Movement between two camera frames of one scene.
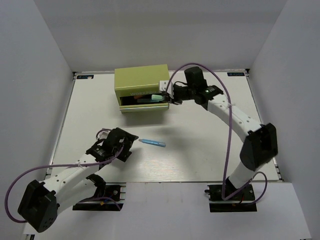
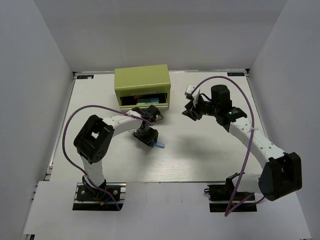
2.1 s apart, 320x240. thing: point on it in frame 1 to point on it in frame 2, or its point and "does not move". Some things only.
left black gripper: [128, 142] to [153, 135]
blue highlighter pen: [153, 142] does not move
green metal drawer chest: [137, 89] does not move
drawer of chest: [141, 103] does not move
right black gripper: [175, 99] to [193, 111]
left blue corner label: [84, 76] does not move
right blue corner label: [232, 74] does not move
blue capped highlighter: [144, 100] to [150, 101]
